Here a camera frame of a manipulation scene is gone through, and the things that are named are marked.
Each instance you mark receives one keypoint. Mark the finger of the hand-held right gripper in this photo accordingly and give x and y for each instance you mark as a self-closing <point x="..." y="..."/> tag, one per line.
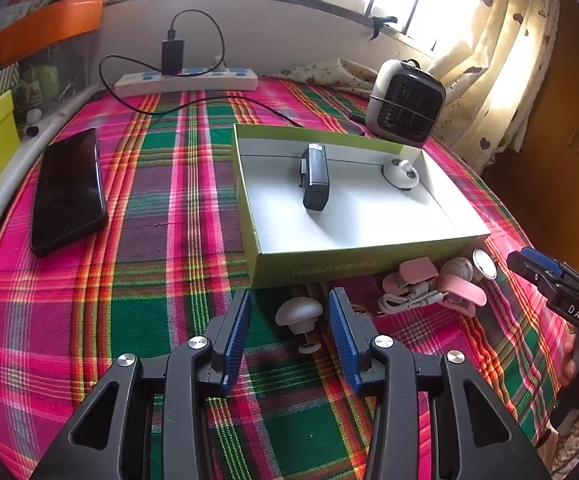
<point x="522" y="266"/>
<point x="544" y="262"/>

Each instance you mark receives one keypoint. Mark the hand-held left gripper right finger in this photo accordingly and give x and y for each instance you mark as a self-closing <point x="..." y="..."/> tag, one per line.
<point x="342" y="340"/>

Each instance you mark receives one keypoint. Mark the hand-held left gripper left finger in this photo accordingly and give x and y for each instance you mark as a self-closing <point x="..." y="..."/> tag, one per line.
<point x="234" y="345"/>

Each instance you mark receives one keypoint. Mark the green and white spool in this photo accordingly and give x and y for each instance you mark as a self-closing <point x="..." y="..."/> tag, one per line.
<point x="484" y="265"/>

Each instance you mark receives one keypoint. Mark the grey mushroom-shaped knob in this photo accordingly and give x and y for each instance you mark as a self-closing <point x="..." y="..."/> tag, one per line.
<point x="297" y="312"/>

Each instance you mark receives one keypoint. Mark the green cardboard box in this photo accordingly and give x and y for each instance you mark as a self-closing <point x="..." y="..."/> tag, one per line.
<point x="369" y="220"/>

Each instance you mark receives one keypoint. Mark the wooden cabinet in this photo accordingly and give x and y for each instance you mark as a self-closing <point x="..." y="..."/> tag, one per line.
<point x="569" y="160"/>

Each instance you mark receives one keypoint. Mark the pink plaid tablecloth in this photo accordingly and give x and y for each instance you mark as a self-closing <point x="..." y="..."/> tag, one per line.
<point x="169" y="240"/>

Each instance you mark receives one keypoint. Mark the white round gadget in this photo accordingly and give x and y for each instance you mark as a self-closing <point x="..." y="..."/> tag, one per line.
<point x="399" y="175"/>

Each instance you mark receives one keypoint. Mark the black rectangular device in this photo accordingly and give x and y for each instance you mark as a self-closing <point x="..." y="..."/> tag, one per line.
<point x="315" y="180"/>

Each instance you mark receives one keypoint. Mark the small grey heater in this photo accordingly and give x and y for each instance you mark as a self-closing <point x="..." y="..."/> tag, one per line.
<point x="404" y="105"/>

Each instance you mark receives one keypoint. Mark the cream heart-print curtain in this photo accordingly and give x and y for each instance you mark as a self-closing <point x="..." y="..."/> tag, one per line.
<point x="509" y="60"/>

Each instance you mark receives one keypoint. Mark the black smartphone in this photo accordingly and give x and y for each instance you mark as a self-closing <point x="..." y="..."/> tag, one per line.
<point x="69" y="190"/>

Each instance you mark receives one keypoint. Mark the white power strip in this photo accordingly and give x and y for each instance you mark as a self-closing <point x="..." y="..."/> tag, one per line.
<point x="194" y="82"/>

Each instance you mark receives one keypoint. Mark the floral cloth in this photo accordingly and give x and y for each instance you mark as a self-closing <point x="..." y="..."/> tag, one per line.
<point x="339" y="72"/>

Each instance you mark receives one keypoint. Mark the black hook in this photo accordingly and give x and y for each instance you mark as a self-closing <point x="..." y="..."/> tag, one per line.
<point x="380" y="24"/>

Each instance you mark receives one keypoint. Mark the black charger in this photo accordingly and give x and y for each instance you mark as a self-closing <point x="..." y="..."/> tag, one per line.
<point x="173" y="57"/>

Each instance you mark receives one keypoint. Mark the orange tray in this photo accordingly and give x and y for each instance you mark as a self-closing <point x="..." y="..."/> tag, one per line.
<point x="49" y="25"/>

